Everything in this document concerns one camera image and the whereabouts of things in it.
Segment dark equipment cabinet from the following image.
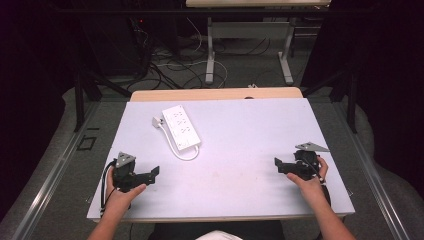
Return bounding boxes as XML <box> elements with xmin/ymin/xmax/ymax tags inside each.
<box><xmin>78</xmin><ymin>14</ymin><xmax>153</xmax><ymax>79</ymax></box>

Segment white table cover sheet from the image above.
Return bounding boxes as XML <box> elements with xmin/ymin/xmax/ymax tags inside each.
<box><xmin>86</xmin><ymin>97</ymin><xmax>356</xmax><ymax>223</ymax></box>

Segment person's dark trousers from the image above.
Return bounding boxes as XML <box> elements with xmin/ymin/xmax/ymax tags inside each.
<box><xmin>146</xmin><ymin>220</ymin><xmax>286</xmax><ymax>240</ymax></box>

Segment square floor socket cover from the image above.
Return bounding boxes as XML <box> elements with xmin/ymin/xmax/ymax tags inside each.
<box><xmin>76</xmin><ymin>135</ymin><xmax>98</xmax><ymax>152</ymax></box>

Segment metal floor rail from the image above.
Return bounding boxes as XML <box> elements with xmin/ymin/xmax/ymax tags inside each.
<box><xmin>11</xmin><ymin>101</ymin><xmax>101</xmax><ymax>240</ymax></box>
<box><xmin>333</xmin><ymin>101</ymin><xmax>413</xmax><ymax>240</ymax></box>

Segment person's right hand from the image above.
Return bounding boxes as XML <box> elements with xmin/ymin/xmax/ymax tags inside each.
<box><xmin>286</xmin><ymin>155</ymin><xmax>330</xmax><ymax>203</ymax></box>

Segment white power strip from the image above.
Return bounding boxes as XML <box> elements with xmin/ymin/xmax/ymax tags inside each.
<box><xmin>161</xmin><ymin>104</ymin><xmax>203</xmax><ymax>152</ymax></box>

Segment person's left hand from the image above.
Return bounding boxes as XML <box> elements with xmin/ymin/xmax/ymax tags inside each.
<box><xmin>105</xmin><ymin>165</ymin><xmax>148</xmax><ymax>217</ymax></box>

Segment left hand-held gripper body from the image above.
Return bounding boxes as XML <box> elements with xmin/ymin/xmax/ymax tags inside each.
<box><xmin>112</xmin><ymin>151</ymin><xmax>138</xmax><ymax>193</ymax></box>

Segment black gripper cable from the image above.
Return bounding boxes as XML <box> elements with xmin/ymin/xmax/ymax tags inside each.
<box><xmin>99</xmin><ymin>159</ymin><xmax>118</xmax><ymax>218</ymax></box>
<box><xmin>301</xmin><ymin>156</ymin><xmax>327</xmax><ymax>185</ymax></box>

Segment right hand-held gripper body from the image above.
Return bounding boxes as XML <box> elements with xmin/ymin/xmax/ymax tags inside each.
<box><xmin>291</xmin><ymin>141</ymin><xmax>331</xmax><ymax>182</ymax></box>

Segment wooden table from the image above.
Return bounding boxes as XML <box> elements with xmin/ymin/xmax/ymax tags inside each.
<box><xmin>129</xmin><ymin>86</ymin><xmax>304</xmax><ymax>103</ymax></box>

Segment bundle of floor cables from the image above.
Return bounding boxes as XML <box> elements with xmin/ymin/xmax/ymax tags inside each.
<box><xmin>126</xmin><ymin>16</ymin><xmax>273</xmax><ymax>92</ymax></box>

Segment white desk with metal legs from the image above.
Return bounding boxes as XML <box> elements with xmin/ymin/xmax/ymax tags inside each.
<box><xmin>185</xmin><ymin>0</ymin><xmax>332</xmax><ymax>86</ymax></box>

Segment black metal stand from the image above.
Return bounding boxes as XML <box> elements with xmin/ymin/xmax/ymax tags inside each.
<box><xmin>73</xmin><ymin>68</ymin><xmax>133</xmax><ymax>133</ymax></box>
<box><xmin>301</xmin><ymin>64</ymin><xmax>358</xmax><ymax>134</ymax></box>

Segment white power strip cable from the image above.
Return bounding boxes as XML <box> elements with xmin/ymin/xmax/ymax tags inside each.
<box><xmin>157</xmin><ymin>123</ymin><xmax>201</xmax><ymax>162</ymax></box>

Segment person's white shirt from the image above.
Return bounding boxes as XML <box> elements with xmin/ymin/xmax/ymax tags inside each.
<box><xmin>195</xmin><ymin>229</ymin><xmax>244</xmax><ymax>240</ymax></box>

